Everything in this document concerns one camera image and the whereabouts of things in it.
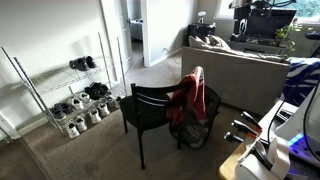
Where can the small white lamp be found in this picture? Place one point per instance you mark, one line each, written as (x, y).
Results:
(201, 15)

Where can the black orange bar clamp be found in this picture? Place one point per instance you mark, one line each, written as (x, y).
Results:
(243, 127)
(233, 137)
(250, 119)

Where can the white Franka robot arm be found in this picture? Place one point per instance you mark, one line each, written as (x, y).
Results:
(300, 123)

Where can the black mesh laundry basket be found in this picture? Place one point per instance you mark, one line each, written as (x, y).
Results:
(200, 133)

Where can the black sandals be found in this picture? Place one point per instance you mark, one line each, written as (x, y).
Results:
(96, 90)

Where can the white plastic device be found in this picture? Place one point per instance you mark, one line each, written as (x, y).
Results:
(263, 160)

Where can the grey side desk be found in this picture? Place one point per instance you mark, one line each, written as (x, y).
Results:
(256, 46)

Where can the dark grey sneaker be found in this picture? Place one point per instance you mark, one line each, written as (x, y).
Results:
(57, 114)
(64, 107)

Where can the beige sofa cushion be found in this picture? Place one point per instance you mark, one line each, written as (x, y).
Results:
(213, 41)

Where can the black laptop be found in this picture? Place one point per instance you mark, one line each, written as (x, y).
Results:
(271, 23)

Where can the blue white patterned blanket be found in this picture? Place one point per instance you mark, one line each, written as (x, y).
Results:
(301, 80)

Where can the red shirt with white print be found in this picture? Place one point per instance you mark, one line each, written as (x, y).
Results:
(191, 96)

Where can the white door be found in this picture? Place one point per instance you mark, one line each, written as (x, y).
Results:
(116, 36)

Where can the grey sofa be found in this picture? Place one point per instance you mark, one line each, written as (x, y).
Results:
(240, 76)

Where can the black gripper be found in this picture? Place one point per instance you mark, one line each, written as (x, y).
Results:
(240, 20)

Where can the black shoe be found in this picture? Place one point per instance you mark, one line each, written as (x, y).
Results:
(78, 64)
(90, 61)

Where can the green potted plant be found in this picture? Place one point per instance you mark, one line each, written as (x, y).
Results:
(285, 33)

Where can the black wooden chair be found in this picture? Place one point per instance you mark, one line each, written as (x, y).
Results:
(146, 113)

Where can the white sneaker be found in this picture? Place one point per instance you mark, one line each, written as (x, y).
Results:
(77, 104)
(94, 116)
(80, 124)
(84, 97)
(72, 130)
(103, 109)

